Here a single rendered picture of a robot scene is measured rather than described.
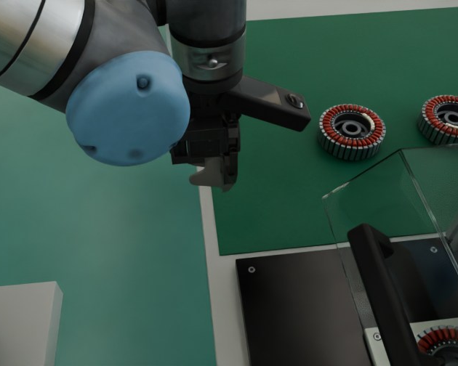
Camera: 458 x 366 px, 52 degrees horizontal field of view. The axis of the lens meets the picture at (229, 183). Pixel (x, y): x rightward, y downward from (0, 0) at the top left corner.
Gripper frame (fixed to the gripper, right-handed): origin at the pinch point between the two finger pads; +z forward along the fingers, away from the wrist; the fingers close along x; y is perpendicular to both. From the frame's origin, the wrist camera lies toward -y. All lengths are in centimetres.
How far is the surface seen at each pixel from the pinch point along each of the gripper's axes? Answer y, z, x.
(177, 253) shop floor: 12, 84, -42
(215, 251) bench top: 2.6, 9.4, 4.9
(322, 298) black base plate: -10.5, 7.2, 15.0
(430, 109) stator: -37.8, 5.7, -17.1
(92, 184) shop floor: 41, 85, -75
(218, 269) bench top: 2.5, 9.4, 7.8
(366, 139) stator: -24.4, 5.5, -11.2
